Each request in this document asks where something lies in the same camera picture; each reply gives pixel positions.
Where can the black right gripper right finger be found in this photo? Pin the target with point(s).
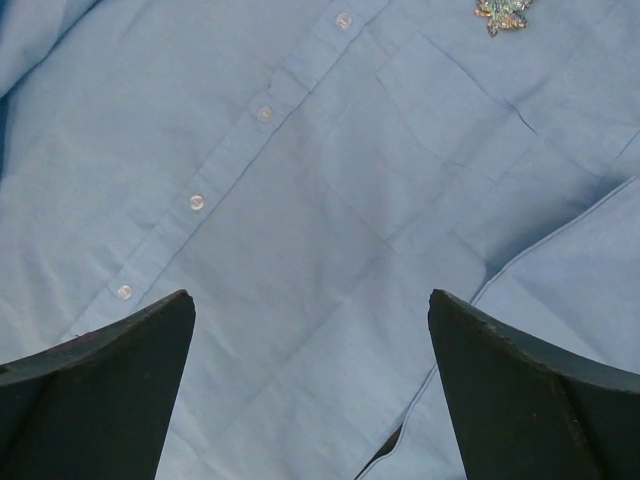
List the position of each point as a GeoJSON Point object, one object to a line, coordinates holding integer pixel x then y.
{"type": "Point", "coordinates": [523, 408]}

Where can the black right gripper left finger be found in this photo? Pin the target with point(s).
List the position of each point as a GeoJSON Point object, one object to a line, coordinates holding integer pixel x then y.
{"type": "Point", "coordinates": [97, 406]}

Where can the light blue button shirt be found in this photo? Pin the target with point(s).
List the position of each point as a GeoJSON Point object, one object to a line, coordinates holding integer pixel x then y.
{"type": "Point", "coordinates": [310, 171]}

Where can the blue gold leaf brooch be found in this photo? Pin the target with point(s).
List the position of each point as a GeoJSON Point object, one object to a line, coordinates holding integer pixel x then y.
{"type": "Point", "coordinates": [503, 15]}

